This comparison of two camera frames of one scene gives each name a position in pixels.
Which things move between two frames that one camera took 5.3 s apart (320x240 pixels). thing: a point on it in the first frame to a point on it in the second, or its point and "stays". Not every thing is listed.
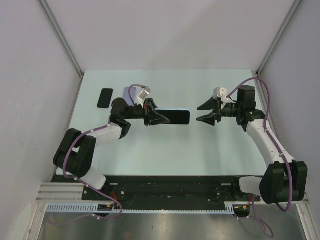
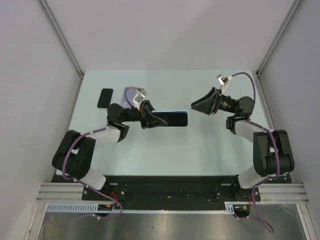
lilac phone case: [126, 96] stays
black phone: [176, 117] stays
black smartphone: [105, 98] stays
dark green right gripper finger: [209, 118] to [204, 105]
